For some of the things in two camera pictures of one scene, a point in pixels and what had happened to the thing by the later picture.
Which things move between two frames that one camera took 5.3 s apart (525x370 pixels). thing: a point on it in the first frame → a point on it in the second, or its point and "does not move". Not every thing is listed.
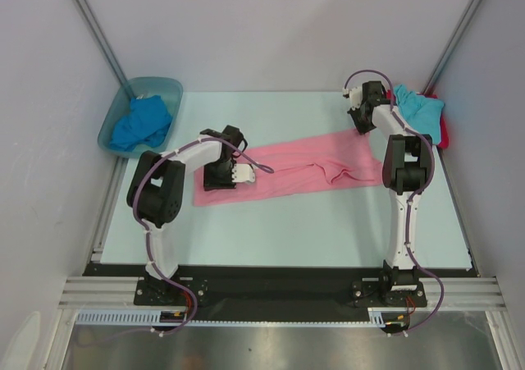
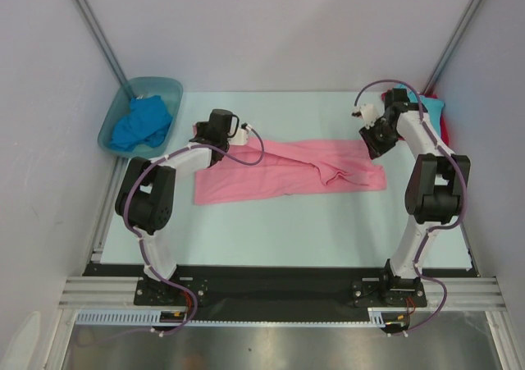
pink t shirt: [344, 158] does not move
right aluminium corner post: [463, 23] does not move
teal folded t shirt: [422, 113] does not move
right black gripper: [360, 120] → [373, 141]
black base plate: [281, 293] does not move
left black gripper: [211, 183] → [200, 129]
